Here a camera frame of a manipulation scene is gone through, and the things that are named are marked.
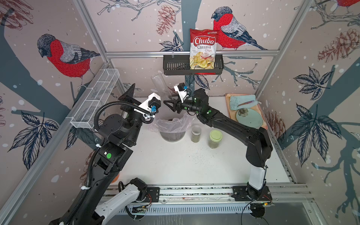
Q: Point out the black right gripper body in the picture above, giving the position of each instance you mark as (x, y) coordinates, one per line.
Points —
(187, 106)

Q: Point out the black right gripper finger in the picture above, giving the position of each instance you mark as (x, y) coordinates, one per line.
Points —
(172, 101)
(172, 106)

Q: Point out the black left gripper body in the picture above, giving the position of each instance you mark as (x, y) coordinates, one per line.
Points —
(128, 109)

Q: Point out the short clear mung bean jar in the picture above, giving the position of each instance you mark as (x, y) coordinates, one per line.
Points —
(196, 133)

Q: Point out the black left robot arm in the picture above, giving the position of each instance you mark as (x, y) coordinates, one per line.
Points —
(119, 123)

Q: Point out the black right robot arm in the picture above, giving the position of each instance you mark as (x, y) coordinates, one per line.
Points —
(259, 146)

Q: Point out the green lid mung bean jar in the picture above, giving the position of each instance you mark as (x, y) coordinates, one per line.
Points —
(215, 137)

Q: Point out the clear plastic bin liner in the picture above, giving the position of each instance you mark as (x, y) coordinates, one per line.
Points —
(189, 120)

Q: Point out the white mesh trash bin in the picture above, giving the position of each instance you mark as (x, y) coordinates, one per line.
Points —
(172, 130)

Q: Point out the pink serving tray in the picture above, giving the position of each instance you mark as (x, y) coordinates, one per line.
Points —
(232, 114)

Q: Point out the teal folded cloth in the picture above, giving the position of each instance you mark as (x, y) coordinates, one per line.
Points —
(244, 101)

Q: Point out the Chuba cassava chips bag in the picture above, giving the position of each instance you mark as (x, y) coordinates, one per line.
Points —
(203, 45)

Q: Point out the teal oval plate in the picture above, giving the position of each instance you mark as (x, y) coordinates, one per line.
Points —
(249, 117)

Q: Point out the orange round object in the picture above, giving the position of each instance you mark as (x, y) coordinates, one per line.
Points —
(115, 179)

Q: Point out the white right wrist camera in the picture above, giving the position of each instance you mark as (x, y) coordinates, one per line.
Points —
(182, 91)

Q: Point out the dark grey wall shelf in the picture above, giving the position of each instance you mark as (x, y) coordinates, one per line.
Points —
(179, 65)

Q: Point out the white wire mesh shelf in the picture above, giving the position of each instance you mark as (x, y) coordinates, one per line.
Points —
(96, 98)

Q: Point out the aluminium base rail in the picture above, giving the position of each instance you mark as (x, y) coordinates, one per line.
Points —
(229, 193)

